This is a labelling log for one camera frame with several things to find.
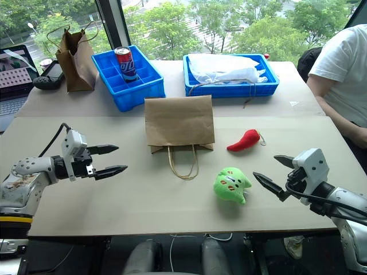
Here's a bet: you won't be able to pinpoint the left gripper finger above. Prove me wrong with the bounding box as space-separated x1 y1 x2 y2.
93 164 128 181
87 144 120 156

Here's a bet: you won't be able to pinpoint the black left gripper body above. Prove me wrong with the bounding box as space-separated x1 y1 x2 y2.
74 148 96 179

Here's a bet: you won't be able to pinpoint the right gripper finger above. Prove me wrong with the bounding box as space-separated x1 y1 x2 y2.
273 154 294 170
252 171 289 202

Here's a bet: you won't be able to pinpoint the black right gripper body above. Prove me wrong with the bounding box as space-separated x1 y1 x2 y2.
286 167 307 192

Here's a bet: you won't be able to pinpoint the flat brown paper bag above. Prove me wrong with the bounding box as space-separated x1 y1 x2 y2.
143 95 216 181

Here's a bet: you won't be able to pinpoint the open brown paper bag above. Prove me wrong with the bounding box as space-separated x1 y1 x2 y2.
46 21 99 93

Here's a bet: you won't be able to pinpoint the green plush toy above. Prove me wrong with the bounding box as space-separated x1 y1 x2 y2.
212 167 253 205

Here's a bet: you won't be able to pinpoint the red chili pepper plush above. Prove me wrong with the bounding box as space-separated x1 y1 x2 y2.
226 129 267 152

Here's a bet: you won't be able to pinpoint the light sneaker shoe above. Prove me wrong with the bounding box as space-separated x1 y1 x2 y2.
283 235 305 260

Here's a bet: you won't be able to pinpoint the blue compartment crate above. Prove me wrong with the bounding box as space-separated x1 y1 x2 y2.
91 45 167 113

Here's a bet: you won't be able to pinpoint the red and blue cola can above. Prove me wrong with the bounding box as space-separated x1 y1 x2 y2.
114 46 139 84

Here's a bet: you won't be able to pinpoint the black handheld game controller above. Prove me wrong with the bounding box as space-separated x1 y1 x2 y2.
32 60 65 91

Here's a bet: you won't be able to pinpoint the blue shallow plastic crate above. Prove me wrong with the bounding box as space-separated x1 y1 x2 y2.
182 53 280 99

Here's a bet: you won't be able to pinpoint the grey rounded robot leg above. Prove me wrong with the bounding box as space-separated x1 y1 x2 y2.
201 238 231 275
122 239 165 275

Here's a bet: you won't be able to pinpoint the black backpack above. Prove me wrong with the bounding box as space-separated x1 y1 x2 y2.
296 46 324 84

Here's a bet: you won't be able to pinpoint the pink cup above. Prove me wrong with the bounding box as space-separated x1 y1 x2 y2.
39 59 54 73

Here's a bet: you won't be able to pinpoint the person in white shirt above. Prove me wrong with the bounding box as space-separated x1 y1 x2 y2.
306 23 367 176

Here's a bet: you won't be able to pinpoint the open laptop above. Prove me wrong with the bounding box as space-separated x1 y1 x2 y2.
0 44 41 133

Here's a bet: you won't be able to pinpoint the white plastic bags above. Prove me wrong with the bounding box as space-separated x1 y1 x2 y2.
187 53 269 85

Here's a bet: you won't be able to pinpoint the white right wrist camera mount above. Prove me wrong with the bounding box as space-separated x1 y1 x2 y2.
292 148 330 206

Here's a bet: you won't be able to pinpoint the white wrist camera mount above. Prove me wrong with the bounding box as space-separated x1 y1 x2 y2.
60 129 88 182
292 148 330 206

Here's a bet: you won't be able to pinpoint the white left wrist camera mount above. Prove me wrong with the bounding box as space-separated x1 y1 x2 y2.
60 129 88 182

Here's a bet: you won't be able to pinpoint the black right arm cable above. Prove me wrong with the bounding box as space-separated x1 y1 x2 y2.
284 182 367 218

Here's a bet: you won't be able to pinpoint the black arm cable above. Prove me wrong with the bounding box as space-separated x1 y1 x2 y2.
284 182 367 218
38 123 72 158

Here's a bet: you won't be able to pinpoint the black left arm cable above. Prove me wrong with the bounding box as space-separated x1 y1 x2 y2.
38 123 72 158

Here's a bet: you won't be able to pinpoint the white cable under table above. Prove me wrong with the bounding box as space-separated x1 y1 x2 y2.
168 232 233 275

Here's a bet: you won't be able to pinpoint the black window frame post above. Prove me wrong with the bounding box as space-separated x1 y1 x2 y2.
95 0 131 58

